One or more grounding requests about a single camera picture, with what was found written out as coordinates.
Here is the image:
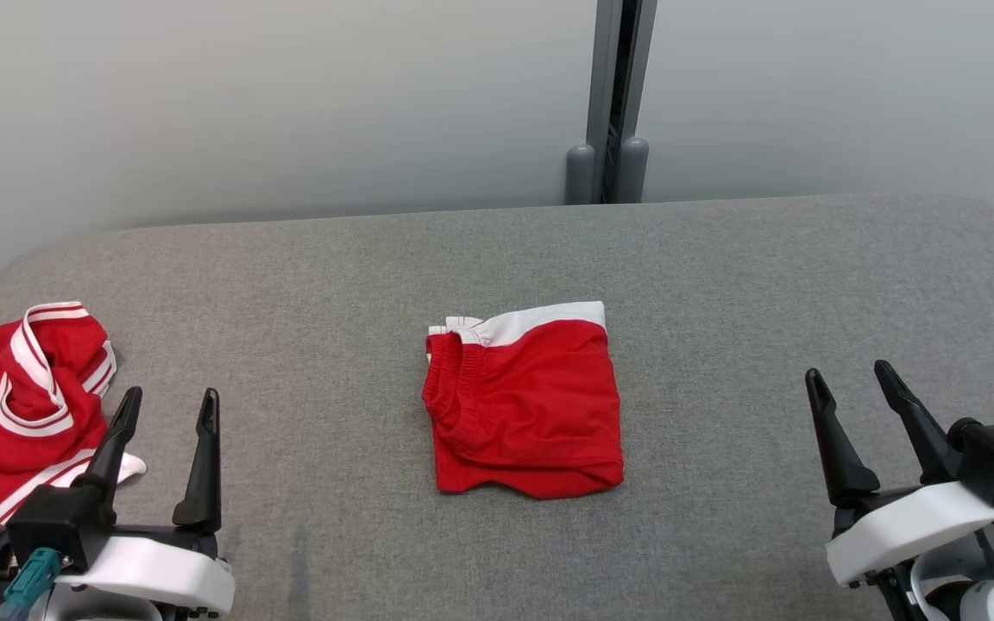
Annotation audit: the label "teal left camera connector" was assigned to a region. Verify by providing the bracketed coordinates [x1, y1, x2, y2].
[0, 547, 63, 621]

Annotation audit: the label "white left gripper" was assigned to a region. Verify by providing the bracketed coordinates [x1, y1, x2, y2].
[0, 386, 237, 621]

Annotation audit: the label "red basketball jersey white trim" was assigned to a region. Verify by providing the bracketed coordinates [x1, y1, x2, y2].
[0, 300, 148, 524]

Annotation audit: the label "red shorts with white waistband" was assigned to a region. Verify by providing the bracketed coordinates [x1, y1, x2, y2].
[422, 301, 625, 500]

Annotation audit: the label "grey partition post with foot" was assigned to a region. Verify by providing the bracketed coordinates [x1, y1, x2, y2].
[565, 0, 627, 206]
[618, 0, 660, 204]

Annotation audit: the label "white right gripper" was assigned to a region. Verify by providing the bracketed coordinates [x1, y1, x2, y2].
[804, 359, 994, 590]

